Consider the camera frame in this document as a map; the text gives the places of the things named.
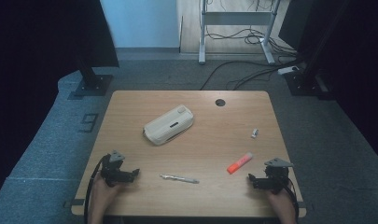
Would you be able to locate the round black table grommet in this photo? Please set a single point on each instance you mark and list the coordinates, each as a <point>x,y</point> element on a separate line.
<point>220,102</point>

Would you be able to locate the white metal desk frame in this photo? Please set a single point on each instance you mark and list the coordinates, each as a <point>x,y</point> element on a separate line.
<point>236,18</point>

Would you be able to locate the beige pencil case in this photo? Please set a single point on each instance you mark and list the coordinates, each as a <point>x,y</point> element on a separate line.
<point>168,128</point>

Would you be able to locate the white power strip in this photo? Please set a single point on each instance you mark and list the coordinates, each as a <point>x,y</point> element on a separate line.
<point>288,70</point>

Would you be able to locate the small white eraser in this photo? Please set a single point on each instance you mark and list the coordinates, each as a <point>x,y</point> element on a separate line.
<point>254,133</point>

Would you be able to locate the person's left hand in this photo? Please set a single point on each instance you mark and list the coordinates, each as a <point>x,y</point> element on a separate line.
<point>105,191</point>

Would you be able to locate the black metal stand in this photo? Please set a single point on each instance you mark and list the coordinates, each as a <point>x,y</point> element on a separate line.
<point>306,81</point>
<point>91,81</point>

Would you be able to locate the silver pen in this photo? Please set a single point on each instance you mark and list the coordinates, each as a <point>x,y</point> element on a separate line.
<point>179,178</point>

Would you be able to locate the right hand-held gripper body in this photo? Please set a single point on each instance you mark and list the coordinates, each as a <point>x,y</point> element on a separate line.
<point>275,177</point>

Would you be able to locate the dark curtain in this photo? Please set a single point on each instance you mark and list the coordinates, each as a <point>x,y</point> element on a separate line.
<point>348,62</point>
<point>37,46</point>

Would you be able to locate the person's right hand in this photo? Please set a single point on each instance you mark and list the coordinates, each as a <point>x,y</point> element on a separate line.
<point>280,197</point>

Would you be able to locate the orange highlighter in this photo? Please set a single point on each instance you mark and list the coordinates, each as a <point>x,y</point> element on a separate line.
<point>239,163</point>

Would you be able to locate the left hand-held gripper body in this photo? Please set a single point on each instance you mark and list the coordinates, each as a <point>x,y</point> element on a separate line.
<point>112,169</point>

